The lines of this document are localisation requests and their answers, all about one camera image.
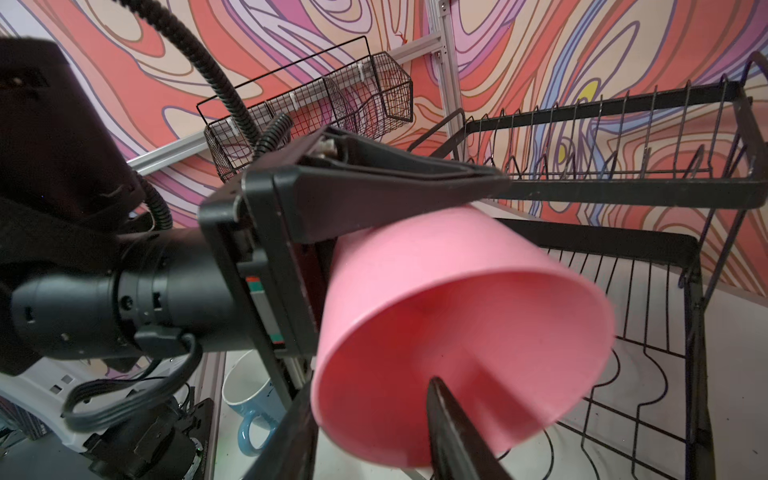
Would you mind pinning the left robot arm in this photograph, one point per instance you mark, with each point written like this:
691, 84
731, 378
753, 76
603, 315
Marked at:
92, 268

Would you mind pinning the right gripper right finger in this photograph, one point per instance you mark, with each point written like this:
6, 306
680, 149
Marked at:
457, 449

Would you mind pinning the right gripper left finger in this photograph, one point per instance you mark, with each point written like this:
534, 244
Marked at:
291, 452

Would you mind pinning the left wall wire basket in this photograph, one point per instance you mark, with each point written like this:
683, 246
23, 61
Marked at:
348, 87

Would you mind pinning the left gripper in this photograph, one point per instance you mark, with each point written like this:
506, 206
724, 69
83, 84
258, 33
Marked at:
271, 230

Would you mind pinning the black wire dish rack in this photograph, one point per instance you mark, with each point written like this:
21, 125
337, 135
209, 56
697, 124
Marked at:
644, 195

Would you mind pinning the white mug blue handle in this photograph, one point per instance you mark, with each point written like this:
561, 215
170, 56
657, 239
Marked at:
250, 392

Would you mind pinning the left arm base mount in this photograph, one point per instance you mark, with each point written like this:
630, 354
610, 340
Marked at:
164, 442

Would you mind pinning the pink plastic cup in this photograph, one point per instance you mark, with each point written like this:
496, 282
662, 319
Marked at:
516, 336

